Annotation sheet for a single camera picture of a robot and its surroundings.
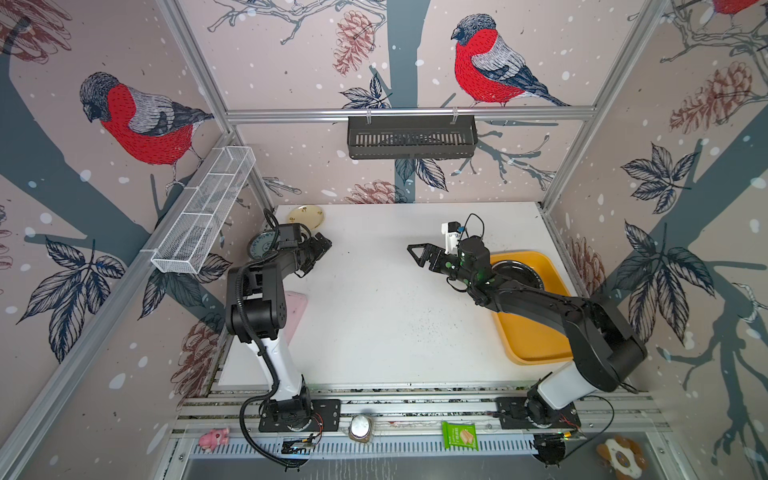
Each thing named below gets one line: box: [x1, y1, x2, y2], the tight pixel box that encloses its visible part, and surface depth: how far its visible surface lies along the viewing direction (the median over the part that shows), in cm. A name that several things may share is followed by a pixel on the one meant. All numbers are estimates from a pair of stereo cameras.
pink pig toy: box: [198, 428, 230, 452], surface depth 71 cm
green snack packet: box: [441, 421, 479, 451], surface depth 71 cm
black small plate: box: [491, 260, 544, 290], surface depth 96 cm
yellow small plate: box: [286, 204, 325, 230], surface depth 121 cm
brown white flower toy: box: [597, 435, 648, 480], surface depth 67 cm
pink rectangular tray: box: [284, 291, 308, 346], surface depth 93 cm
